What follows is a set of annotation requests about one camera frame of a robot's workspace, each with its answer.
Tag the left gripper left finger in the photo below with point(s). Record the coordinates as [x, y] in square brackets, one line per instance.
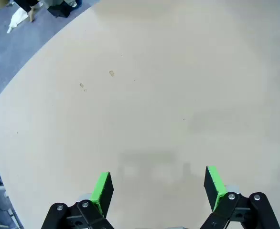
[101, 190]

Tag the bare mannequin in black trousers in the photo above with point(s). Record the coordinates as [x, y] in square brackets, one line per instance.
[31, 14]

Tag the black mannequin base plate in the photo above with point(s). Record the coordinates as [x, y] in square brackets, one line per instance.
[58, 10]

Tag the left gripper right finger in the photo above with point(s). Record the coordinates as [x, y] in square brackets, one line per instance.
[216, 188]

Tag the white cloth on floor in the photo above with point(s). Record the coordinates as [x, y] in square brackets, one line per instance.
[18, 16]

